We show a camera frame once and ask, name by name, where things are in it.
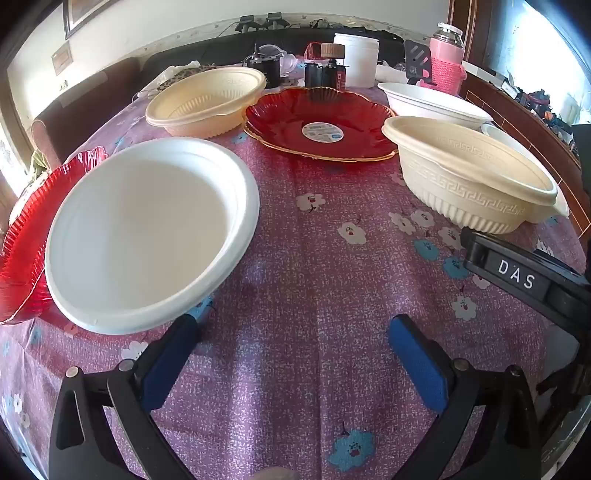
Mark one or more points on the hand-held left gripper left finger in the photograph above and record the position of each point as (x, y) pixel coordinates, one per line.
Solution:
(171, 360)

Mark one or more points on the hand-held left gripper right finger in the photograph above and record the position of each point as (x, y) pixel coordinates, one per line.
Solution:
(418, 364)

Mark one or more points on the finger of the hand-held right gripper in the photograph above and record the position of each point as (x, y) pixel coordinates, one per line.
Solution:
(475, 254)

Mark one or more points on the cream bowl with key pattern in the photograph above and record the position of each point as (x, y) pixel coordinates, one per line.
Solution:
(461, 184)

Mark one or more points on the white foam plate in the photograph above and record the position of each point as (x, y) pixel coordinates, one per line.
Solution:
(147, 221)

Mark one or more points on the red scalloped plate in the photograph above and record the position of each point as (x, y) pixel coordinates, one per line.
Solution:
(23, 240)

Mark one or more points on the red plate with round label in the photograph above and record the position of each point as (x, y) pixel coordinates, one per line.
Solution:
(286, 124)

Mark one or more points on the cream ribbed bowl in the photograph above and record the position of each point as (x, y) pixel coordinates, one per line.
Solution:
(203, 99)

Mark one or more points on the purple floral tablecloth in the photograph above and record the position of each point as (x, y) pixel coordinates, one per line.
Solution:
(314, 277)

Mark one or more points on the pink bottle with knit sleeve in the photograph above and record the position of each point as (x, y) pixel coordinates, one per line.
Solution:
(445, 69)

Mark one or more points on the white paper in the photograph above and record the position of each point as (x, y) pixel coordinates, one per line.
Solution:
(390, 71)

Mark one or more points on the black phone stand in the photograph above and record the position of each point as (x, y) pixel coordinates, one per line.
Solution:
(418, 60)

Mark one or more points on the white plastic jar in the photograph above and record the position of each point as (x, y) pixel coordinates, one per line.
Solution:
(355, 60)

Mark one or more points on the dark bottle with cork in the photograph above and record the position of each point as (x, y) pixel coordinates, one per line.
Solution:
(323, 74)

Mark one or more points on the green cloth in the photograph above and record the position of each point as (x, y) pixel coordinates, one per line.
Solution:
(38, 160)

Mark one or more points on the red plastic bag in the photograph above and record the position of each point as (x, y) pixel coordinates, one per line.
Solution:
(311, 50)

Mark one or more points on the clear plastic dome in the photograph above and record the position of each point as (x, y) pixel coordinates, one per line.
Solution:
(290, 63)

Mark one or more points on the maroon armchair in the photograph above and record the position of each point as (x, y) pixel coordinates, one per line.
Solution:
(92, 101)

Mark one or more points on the black motor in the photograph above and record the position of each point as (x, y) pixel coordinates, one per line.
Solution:
(270, 69)

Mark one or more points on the leopard print cloth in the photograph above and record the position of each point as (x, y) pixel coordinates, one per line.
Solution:
(194, 71)

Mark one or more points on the black charger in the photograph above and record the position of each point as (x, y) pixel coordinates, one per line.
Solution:
(247, 23)
(276, 21)

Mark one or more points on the black leather sofa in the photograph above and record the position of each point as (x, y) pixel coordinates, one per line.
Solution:
(207, 50)

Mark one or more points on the framed picture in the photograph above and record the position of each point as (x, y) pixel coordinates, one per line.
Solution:
(92, 11)

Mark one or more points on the wall plaque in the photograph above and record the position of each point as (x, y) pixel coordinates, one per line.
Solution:
(62, 57)

